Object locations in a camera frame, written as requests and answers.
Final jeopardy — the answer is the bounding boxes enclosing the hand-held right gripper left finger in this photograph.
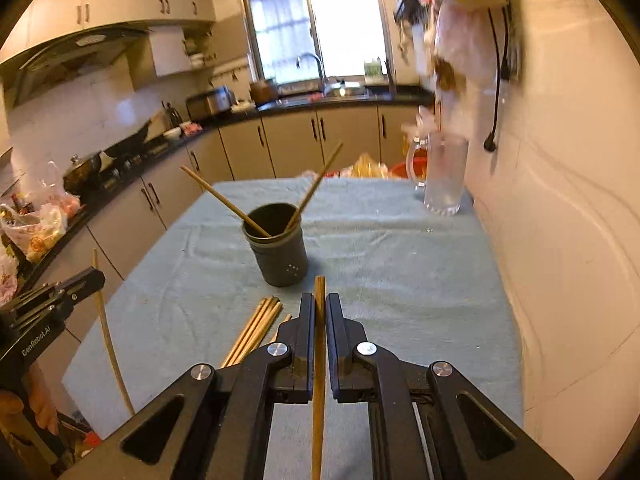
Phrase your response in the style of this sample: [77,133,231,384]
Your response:
[57,292,317,480]

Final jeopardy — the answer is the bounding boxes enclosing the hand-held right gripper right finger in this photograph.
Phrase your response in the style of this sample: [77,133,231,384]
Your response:
[325,292,575,480]

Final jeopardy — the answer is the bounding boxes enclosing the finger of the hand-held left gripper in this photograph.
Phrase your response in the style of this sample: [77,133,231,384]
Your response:
[0,267,107,335]

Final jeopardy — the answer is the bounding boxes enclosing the dark green chopstick holder cup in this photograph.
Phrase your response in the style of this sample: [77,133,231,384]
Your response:
[242,202,309,287]

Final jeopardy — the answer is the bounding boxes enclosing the person's left hand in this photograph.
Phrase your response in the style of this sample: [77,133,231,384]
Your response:
[0,362,62,442]

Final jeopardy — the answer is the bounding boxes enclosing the plastic bag with orange fruit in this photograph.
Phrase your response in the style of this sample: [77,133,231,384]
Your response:
[0,202,68,263]

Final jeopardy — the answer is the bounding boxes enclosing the pink printed plastic bag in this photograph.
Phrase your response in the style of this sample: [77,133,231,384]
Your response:
[0,250,20,306]

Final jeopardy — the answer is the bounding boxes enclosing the light blue table cloth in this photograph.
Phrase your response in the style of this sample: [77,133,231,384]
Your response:
[62,176,525,480]

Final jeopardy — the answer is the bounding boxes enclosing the clear plastic bag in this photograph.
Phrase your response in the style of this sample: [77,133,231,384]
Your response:
[42,160,82,218]

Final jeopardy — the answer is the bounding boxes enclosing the steel pot with lid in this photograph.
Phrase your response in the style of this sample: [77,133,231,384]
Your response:
[62,152,103,193]

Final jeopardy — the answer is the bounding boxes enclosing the gas stove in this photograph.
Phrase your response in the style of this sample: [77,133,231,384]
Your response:
[95,142,173,181]

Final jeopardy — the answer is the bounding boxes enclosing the black wok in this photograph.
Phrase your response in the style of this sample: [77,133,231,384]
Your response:
[107,120,153,153]

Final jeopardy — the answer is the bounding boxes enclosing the yellow plastic bag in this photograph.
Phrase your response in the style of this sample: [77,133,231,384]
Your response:
[350,152,391,179]

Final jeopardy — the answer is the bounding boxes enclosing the red plastic basin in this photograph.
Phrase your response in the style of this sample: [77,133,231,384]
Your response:
[389,161,428,181]

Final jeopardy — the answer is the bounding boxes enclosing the beige base cabinets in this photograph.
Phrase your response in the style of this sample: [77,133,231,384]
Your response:
[30,105,426,411]

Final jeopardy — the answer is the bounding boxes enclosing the clear glass mug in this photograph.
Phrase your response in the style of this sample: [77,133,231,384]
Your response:
[406,132,470,217]

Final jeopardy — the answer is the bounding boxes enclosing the steel kettle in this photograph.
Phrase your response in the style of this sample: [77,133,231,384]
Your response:
[161,101,184,130]

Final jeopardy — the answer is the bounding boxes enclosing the black kitchen countertop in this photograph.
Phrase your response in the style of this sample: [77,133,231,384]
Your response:
[0,87,433,301]

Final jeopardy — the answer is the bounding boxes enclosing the silver rice cooker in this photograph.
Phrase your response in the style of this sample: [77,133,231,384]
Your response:
[186,86,235,122]

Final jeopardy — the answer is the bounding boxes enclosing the small white plastic bag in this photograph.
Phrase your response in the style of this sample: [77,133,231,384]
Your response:
[402,105,441,143]

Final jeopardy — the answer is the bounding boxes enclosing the range hood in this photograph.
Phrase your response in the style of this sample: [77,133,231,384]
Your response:
[0,27,151,106]

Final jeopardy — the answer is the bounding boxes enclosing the brown cooking pot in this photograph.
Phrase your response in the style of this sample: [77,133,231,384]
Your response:
[249,78,279,107]

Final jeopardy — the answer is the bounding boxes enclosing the steel pot lid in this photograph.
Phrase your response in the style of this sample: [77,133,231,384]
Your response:
[324,79,362,97]

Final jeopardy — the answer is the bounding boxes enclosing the chrome sink faucet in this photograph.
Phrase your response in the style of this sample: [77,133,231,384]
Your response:
[296,52,328,93]

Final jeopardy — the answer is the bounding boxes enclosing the open shelf with bowls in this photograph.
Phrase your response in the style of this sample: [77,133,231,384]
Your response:
[182,30,219,68]

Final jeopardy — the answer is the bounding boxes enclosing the brown hanging bundle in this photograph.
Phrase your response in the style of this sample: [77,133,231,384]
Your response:
[432,57,466,93]

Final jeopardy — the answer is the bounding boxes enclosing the hanging white plastic bag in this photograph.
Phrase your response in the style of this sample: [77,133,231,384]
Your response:
[425,0,501,93]

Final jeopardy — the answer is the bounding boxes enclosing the kitchen window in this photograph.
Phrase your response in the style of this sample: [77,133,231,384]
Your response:
[239,0,393,86]

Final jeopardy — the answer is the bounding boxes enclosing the black cable with plug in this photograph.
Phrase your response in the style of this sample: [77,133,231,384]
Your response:
[482,7,512,154]

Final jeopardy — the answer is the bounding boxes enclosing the wall power outlet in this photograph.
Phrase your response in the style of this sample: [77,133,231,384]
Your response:
[499,0,522,82]

